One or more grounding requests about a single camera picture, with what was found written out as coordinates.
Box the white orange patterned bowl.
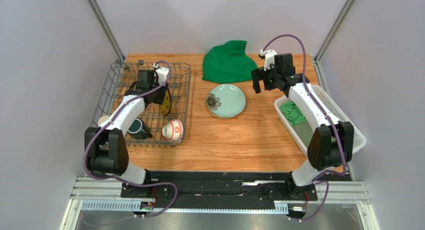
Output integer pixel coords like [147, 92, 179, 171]
[162, 119, 184, 142]

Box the dark green mug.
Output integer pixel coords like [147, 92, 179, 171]
[127, 118, 153, 140]

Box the white plastic basket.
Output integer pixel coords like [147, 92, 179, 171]
[274, 85, 367, 157]

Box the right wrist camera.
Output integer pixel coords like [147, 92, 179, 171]
[259, 49, 277, 71]

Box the grey wire dish rack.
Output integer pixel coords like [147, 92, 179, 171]
[89, 61, 192, 147]

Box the yellow patterned small plate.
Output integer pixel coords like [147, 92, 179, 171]
[159, 89, 172, 116]

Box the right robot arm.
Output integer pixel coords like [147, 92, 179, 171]
[251, 50, 354, 187]

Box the beige cup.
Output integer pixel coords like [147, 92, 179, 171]
[97, 115, 110, 126]

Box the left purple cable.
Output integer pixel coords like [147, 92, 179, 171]
[79, 60, 179, 228]

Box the green cloth on table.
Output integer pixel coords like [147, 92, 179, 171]
[202, 40, 258, 84]

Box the olive green cloth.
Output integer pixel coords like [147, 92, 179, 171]
[292, 121, 313, 147]

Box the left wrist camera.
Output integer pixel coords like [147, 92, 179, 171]
[154, 65, 170, 85]

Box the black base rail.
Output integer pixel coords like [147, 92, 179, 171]
[119, 170, 353, 211]

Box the light blue flower plate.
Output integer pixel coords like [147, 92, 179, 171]
[206, 84, 247, 116]

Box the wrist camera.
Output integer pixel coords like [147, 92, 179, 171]
[154, 65, 170, 85]
[259, 49, 277, 71]

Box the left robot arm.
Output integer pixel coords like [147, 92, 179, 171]
[83, 66, 171, 186]

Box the bright green towel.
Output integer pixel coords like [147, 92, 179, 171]
[279, 100, 307, 126]

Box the cream bird plate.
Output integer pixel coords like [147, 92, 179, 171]
[210, 112, 237, 119]

